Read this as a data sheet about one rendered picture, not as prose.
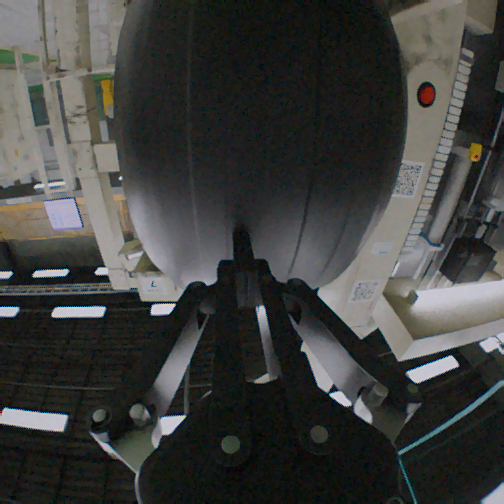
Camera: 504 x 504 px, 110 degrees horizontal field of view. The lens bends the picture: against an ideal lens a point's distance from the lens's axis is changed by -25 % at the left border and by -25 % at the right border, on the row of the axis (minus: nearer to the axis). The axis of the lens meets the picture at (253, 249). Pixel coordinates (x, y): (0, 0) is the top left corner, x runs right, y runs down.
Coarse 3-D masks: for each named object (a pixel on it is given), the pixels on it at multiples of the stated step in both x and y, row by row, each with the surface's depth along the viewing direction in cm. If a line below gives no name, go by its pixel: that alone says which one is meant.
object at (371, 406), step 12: (360, 396) 8; (372, 396) 8; (384, 396) 8; (360, 408) 8; (372, 408) 8; (384, 408) 8; (396, 408) 8; (372, 420) 7; (384, 420) 7; (396, 420) 7; (384, 432) 7; (396, 432) 7
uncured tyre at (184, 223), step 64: (192, 0) 13; (256, 0) 14; (320, 0) 14; (128, 64) 15; (192, 64) 14; (256, 64) 15; (320, 64) 15; (384, 64) 16; (128, 128) 17; (192, 128) 16; (256, 128) 17; (320, 128) 17; (384, 128) 18; (128, 192) 21; (192, 192) 19; (256, 192) 19; (320, 192) 20; (384, 192) 21; (192, 256) 23; (320, 256) 25
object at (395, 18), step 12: (384, 0) 27; (396, 0) 24; (408, 0) 22; (420, 0) 20; (432, 0) 19; (444, 0) 18; (456, 0) 17; (396, 12) 25; (408, 12) 24; (420, 12) 23
